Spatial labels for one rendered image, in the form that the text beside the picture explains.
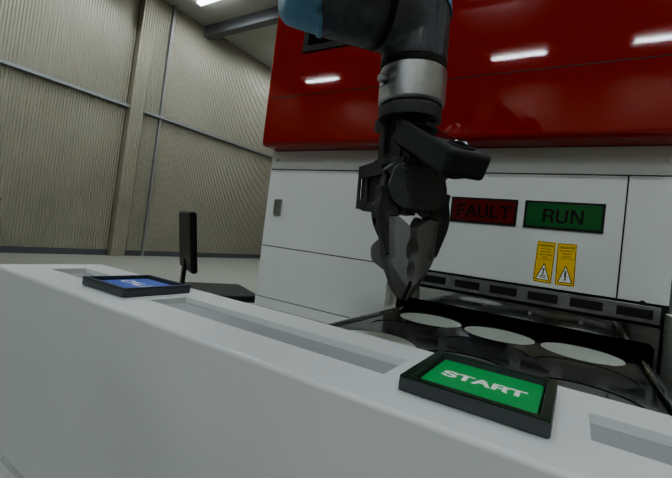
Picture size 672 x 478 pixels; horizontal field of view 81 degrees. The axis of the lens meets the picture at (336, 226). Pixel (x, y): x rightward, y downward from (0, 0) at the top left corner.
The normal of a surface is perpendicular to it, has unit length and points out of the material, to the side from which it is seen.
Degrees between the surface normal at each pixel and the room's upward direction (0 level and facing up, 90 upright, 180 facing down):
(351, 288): 90
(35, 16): 90
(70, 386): 90
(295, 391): 90
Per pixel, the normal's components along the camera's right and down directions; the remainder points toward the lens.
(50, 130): 0.84, 0.09
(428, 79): 0.27, 0.00
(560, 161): -0.52, -0.08
